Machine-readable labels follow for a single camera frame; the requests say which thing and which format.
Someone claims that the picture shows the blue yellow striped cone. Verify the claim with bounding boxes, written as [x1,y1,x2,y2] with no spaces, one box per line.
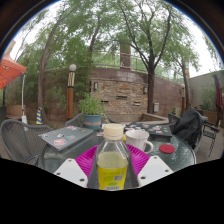
[35,106,44,126]

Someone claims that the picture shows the slim wooden lamp post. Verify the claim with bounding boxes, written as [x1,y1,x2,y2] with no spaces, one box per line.
[180,83,186,116]

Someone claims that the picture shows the orange canopy tent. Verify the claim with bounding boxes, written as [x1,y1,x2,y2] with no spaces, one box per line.
[0,57,28,124]

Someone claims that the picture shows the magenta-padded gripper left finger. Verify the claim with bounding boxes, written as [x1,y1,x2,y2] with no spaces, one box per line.
[53,146,101,190]

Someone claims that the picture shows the wooden bench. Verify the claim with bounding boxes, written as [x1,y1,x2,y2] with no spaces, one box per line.
[5,104,25,120]

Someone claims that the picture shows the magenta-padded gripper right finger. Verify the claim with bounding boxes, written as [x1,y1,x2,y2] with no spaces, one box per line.
[125,143,174,190]

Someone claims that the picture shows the green plant in blue pot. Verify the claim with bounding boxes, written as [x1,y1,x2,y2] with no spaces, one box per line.
[77,93,106,131]

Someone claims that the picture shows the white ceramic mug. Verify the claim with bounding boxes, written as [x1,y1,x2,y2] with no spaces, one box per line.
[125,129,154,155]

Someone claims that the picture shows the grey laptop with stickers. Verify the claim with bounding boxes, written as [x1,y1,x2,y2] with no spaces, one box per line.
[38,125,95,152]

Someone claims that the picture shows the folded maroon patio umbrella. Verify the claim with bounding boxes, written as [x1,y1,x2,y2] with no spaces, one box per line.
[213,72,224,116]

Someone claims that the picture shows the clear bottle with yellow label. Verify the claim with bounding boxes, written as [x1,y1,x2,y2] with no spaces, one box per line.
[95,123,133,192]

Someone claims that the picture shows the wooden lamp post with globe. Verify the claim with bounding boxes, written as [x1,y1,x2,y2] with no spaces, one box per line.
[65,63,78,121]

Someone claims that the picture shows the black laptop with stickers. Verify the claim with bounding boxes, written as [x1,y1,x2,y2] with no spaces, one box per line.
[124,122,173,138]

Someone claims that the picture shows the dark metal patio chair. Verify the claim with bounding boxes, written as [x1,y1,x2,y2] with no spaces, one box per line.
[202,114,223,158]

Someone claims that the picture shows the flat round red coaster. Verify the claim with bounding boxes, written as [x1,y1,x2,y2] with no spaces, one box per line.
[158,143,176,155]

